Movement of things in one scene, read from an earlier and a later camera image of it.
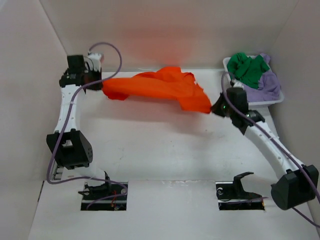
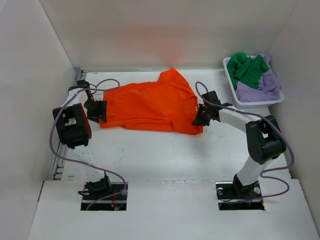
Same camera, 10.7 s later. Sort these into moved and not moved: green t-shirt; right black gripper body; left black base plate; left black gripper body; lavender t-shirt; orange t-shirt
Moved: right black gripper body; left black gripper body; orange t-shirt
Not moved: green t-shirt; lavender t-shirt; left black base plate
